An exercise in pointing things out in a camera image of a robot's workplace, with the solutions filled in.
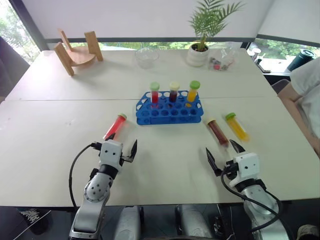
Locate dark green tumbler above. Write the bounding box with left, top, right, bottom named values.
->
left=286, top=48, right=316, bottom=72

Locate wooden stand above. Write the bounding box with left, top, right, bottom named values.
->
left=53, top=28, right=104, bottom=77

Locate blue test tube rack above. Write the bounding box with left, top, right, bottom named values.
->
left=135, top=90, right=203, bottom=126

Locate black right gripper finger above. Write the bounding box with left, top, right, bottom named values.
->
left=205, top=147, right=223, bottom=177
left=229, top=139, right=246, bottom=155

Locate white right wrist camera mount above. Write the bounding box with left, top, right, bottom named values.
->
left=234, top=151, right=260, bottom=180

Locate clear plastic bag with bits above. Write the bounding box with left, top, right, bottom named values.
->
left=207, top=41, right=241, bottom=73

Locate dark rounded grey shape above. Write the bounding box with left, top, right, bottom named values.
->
left=174, top=204, right=219, bottom=240
left=116, top=204, right=145, bottom=240

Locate dark object with white specks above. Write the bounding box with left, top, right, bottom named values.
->
left=17, top=207, right=53, bottom=224

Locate clear glass bowl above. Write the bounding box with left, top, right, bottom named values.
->
left=135, top=47, right=161, bottom=69

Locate green plant in white pot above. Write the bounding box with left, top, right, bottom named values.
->
left=185, top=0, right=246, bottom=68

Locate orange tube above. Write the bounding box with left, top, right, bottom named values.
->
left=224, top=112, right=251, bottom=143
left=186, top=80, right=202, bottom=103

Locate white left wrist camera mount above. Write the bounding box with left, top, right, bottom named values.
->
left=98, top=139, right=125, bottom=167

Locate grey shoe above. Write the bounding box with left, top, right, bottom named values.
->
left=296, top=223, right=320, bottom=240

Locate black flat object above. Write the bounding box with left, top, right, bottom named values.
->
left=255, top=58, right=273, bottom=74

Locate white paper cup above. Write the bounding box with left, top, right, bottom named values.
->
left=250, top=47, right=262, bottom=61

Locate dark purple tube cream cap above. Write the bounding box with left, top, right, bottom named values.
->
left=169, top=81, right=181, bottom=104

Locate dark brown tube cream cap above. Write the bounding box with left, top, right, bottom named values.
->
left=205, top=117, right=230, bottom=148

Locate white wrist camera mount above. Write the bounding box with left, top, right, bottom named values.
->
left=234, top=151, right=260, bottom=180
left=98, top=139, right=125, bottom=167

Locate grey chair back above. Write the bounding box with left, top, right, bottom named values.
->
left=270, top=78, right=291, bottom=96

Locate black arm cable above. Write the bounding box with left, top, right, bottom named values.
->
left=68, top=141, right=104, bottom=208
left=219, top=171, right=297, bottom=240

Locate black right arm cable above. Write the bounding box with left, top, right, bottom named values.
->
left=219, top=171, right=297, bottom=240

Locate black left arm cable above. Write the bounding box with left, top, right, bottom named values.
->
left=68, top=141, right=104, bottom=208

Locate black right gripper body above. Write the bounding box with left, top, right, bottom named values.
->
left=220, top=159, right=240, bottom=180

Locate person in white shirt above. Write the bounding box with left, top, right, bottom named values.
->
left=290, top=57, right=320, bottom=159

